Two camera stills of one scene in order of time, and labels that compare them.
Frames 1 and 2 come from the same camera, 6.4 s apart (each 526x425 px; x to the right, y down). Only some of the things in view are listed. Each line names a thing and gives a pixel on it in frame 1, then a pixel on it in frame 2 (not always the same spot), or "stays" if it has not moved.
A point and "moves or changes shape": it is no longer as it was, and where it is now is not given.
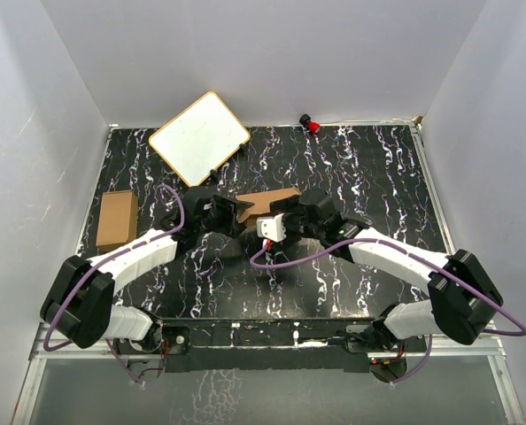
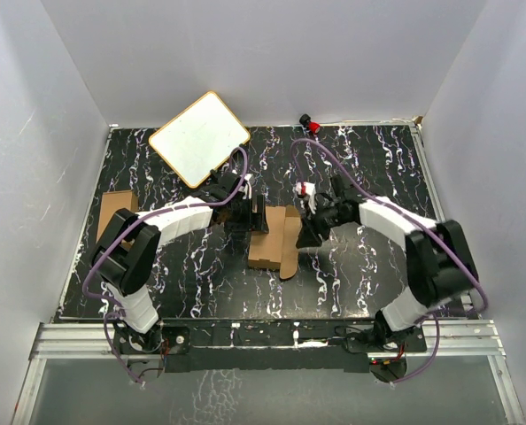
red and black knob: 313,127 stays
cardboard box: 261,203 moves or changes shape
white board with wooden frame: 200,138 stays
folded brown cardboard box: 118,220 stays
